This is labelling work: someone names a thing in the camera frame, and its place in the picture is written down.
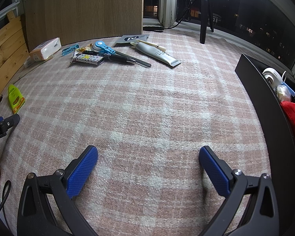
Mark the white round device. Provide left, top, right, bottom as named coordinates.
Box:
left=262, top=68, right=284, bottom=87

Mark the blue packet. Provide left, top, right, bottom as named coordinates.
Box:
left=283, top=80, right=295, bottom=98

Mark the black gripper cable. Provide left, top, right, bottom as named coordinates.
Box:
left=0, top=180, right=12, bottom=213

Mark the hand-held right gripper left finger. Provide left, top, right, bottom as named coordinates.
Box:
left=17, top=145, right=99, bottom=236

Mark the wooden cabinet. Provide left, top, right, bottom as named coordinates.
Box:
left=23, top=0, right=144, bottom=53

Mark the patterned white snack packet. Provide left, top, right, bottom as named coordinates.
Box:
left=70, top=51, right=105, bottom=67

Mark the grey cream tube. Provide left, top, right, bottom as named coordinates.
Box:
left=136, top=41, right=182, bottom=68

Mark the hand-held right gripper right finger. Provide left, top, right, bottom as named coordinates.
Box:
left=199, top=146, right=280, bottom=236

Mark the flat white packet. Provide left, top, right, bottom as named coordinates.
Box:
left=23, top=56, right=52, bottom=69

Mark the wooden slat panel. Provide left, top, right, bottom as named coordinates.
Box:
left=0, top=14, right=30, bottom=115

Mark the black pen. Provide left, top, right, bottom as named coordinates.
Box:
left=101, top=53, right=136, bottom=64

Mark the dark grey sachet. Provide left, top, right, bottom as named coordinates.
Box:
left=115, top=35, right=149, bottom=47

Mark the blue plastic clip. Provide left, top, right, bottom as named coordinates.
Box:
left=62, top=43, right=80, bottom=57

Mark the black tripod cable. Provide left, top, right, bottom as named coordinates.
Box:
left=163, top=0, right=200, bottom=29

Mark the yellow green tube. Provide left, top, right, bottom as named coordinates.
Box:
left=7, top=84, right=26, bottom=115

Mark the black tripod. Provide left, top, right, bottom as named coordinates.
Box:
left=198, top=0, right=215, bottom=45

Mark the white tissue pack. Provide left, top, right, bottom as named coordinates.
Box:
left=29, top=37, right=62, bottom=61

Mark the white plastic bag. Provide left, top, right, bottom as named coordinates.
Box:
left=276, top=85, right=292, bottom=102

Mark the cream plastic applicator stick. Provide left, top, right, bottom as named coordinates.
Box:
left=130, top=39, right=167, bottom=53

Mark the black storage container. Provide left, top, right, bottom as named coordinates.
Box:
left=234, top=53, right=295, bottom=217

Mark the black power adapter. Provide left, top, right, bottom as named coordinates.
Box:
left=143, top=25, right=164, bottom=32

